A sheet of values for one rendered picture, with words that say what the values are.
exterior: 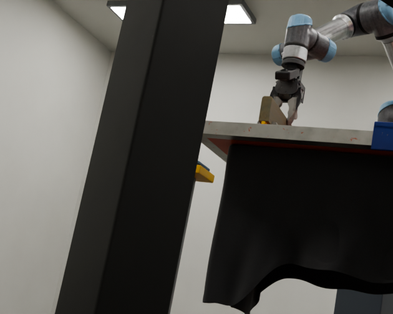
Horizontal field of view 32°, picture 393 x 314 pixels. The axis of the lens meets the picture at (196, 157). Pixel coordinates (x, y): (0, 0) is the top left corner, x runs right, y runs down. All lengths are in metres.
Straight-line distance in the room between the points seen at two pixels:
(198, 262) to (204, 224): 0.34
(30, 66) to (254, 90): 2.03
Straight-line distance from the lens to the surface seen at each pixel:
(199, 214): 6.30
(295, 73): 2.10
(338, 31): 2.52
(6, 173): 6.05
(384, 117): 2.75
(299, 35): 2.17
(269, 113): 1.92
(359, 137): 1.71
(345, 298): 2.60
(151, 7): 0.45
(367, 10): 2.57
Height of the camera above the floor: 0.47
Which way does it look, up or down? 13 degrees up
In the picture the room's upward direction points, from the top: 11 degrees clockwise
